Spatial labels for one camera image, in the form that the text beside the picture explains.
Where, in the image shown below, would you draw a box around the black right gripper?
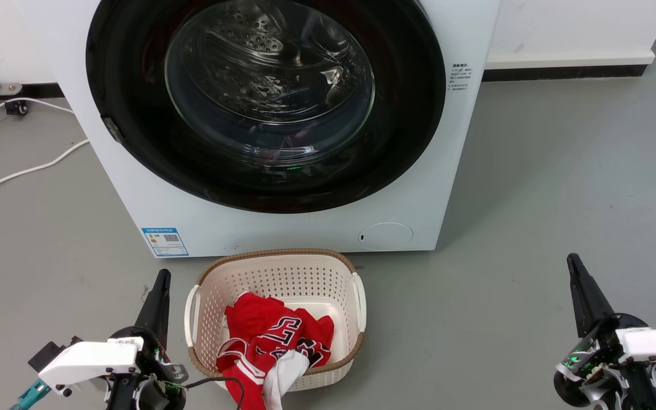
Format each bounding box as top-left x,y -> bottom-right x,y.
553,253 -> 656,410

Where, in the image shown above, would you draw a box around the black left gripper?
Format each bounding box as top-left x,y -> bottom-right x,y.
102,269 -> 189,410

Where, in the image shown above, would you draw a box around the white front-load washing machine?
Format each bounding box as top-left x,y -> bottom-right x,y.
14,0 -> 502,259

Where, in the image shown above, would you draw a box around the black round washer door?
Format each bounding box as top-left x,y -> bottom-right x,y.
85,0 -> 447,214

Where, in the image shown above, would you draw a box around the blue energy label sticker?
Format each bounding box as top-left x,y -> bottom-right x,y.
141,227 -> 189,257

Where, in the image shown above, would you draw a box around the red basketball jersey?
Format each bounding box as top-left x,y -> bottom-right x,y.
216,292 -> 335,410

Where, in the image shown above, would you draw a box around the beige perforated laundry basket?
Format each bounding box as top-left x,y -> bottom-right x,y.
184,248 -> 367,392

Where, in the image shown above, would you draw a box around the white cloth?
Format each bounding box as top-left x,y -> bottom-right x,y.
262,350 -> 310,410

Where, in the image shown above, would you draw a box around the round white filter cover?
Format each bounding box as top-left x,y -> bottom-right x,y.
358,222 -> 414,251

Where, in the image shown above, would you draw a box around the black printed text label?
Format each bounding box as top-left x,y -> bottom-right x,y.
448,63 -> 470,93

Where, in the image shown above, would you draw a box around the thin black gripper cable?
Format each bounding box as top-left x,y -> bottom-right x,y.
183,376 -> 246,410

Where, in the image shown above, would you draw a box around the grey washer door handle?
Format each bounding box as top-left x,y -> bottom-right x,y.
102,116 -> 123,144

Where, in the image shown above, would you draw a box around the thick white floor cable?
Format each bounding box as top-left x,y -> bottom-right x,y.
0,139 -> 90,203

